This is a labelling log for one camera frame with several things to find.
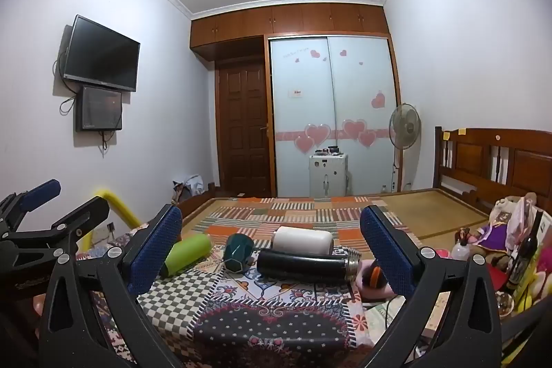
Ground green bottle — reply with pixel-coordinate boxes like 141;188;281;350
159;233;211;278

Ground white cylindrical cup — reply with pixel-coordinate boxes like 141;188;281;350
271;226;333;256

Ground yellow foam tube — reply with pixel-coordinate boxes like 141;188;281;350
79;189;141;252

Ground dark glass bottle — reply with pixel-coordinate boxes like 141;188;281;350
504;210;543;294

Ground clear spray bottle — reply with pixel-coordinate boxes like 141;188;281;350
450;240;471;261

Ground bag at bed foot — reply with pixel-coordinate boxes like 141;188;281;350
171;175;206;205

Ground pink headphones with orange pad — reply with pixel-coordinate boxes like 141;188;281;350
356;260;397;302

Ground purple dressed doll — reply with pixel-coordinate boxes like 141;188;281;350
469;196;520;260

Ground woven straw bed mat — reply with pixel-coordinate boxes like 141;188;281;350
183;190;486;249

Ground black thermos flask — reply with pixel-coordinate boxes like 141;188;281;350
256;249;361;285

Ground dark green mug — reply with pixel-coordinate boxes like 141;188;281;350
223;233;255;273

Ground patterned floral cloth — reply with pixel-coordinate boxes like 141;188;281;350
77;220;381;368

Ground colourful patchwork bed cover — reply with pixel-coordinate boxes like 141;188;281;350
185;196;421;255

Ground wooden bed headboard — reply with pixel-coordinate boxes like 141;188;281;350
433;126;552;213

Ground brown wooden door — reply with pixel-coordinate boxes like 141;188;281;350
215;57;271;197

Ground small white cabinet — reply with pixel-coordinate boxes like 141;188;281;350
309;153;348;198

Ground standing electric fan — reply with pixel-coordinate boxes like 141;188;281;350
388;103;422;192

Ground wooden wardrobe with glass doors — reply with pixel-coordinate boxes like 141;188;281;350
190;3;400;197

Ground small dark wall monitor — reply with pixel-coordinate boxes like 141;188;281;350
75;86;122;132

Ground wall-mounted black television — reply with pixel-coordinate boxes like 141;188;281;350
61;15;140;92

